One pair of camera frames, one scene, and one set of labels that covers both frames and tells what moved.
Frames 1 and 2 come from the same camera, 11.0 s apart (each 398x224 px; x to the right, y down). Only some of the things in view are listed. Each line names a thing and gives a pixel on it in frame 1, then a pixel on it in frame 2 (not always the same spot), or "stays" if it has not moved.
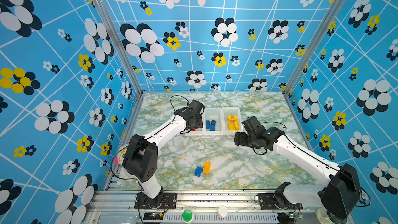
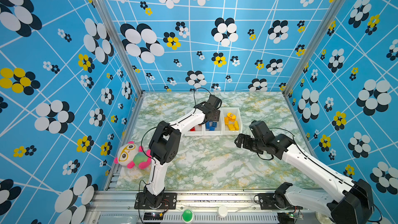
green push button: [187, 215] stays
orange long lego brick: [236, 125] stays
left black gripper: [199, 122] → [216, 116]
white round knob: [222, 211] stays
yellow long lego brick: [207, 167] → [231, 117]
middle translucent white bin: [216, 114] stays
